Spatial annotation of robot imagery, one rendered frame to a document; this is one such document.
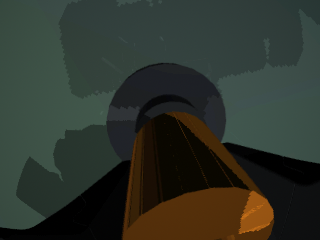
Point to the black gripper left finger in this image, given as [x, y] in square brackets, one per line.
[98, 214]

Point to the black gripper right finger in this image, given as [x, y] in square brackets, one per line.
[292, 187]

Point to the orange knob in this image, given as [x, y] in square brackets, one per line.
[185, 185]

